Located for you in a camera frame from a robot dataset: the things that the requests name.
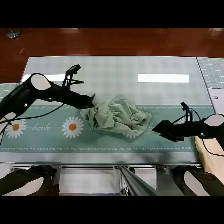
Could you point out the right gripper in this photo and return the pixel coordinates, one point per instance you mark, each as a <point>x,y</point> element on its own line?
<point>175,130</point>

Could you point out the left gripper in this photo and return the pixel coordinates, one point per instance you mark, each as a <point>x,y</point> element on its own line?
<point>80,100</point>

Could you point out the pale green T-shirt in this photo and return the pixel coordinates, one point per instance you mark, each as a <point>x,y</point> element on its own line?
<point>116,116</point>

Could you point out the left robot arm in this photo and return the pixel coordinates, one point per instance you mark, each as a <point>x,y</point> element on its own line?
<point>23,95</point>

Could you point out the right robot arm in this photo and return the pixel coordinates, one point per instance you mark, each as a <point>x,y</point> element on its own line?
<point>217,130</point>

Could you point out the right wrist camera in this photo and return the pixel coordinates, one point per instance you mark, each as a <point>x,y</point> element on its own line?
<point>188,113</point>

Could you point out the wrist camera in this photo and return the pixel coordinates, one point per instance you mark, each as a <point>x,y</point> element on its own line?
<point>188,113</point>
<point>69,78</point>

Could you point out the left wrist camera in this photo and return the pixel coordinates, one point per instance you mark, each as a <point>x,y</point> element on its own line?
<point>69,78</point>

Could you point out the silver frame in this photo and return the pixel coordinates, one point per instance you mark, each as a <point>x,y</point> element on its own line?
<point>133,181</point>

